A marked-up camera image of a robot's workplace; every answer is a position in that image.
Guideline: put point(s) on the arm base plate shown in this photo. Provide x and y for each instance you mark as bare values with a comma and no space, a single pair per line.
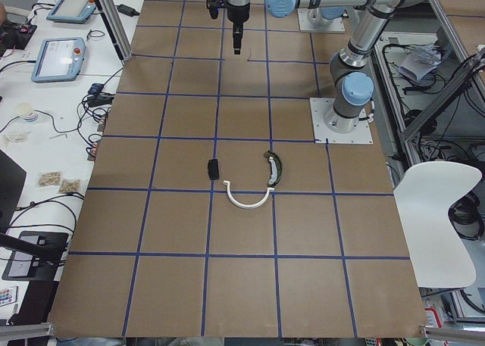
312,21
329,128

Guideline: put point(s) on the white chair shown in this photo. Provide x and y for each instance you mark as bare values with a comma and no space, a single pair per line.
423,197

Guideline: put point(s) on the lower blue teach pendant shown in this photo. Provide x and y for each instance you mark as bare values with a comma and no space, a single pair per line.
59,60

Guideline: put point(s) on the remote control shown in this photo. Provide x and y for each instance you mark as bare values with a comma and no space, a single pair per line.
8,295

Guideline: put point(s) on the aluminium frame post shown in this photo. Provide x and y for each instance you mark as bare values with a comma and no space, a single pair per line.
116,31

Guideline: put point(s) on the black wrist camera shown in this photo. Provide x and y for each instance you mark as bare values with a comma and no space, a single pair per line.
214,6

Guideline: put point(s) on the bag of small parts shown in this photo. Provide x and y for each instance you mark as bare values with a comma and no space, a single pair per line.
49,178

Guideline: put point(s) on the blue teach pendant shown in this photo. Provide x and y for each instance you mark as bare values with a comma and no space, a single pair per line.
59,60
72,11

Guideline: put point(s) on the green white curved part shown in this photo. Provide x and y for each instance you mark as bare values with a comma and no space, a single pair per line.
276,166

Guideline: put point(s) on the black power adapter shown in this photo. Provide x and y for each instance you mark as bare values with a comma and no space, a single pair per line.
127,10

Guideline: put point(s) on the white curved plastic bracket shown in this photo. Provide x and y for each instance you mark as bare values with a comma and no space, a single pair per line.
247,200

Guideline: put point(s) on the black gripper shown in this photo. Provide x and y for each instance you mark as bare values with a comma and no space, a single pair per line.
237,16

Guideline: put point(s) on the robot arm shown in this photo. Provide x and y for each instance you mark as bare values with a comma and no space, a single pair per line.
328,15
354,89

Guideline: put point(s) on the small black box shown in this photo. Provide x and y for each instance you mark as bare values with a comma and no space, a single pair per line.
213,169

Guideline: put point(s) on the upper blue teach pendant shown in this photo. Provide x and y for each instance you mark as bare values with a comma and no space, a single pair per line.
72,11

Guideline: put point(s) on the black camera stand base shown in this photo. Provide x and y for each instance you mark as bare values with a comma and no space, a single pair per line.
34,255

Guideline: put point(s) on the white tape roll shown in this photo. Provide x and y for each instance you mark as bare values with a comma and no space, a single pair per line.
26,112

